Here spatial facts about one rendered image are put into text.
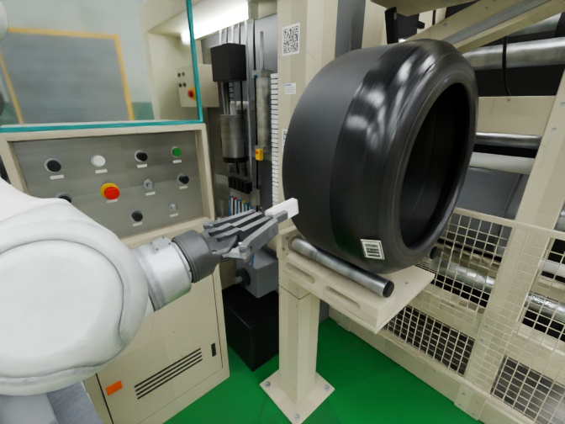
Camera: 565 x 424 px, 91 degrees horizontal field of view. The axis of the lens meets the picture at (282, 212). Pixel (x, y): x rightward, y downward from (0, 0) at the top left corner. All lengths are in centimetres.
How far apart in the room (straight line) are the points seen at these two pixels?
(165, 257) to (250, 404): 129
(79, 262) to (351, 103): 51
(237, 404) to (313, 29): 156
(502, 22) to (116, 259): 106
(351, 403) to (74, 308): 153
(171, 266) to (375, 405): 141
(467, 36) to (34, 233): 108
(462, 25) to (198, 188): 101
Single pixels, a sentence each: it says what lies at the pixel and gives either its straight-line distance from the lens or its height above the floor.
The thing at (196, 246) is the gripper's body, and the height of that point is 115.
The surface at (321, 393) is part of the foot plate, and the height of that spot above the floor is 1.
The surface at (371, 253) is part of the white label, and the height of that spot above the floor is 104.
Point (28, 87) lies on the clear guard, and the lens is 99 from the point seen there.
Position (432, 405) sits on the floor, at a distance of 176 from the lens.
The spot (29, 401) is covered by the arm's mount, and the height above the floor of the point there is 75.
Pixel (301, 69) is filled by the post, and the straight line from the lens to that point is 91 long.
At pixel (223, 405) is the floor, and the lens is 163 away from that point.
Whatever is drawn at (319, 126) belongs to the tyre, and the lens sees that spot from 61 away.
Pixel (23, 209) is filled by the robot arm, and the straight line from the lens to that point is 26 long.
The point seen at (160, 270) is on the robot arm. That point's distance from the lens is 39.
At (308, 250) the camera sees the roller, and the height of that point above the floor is 91.
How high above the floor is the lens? 133
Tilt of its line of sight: 21 degrees down
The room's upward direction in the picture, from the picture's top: straight up
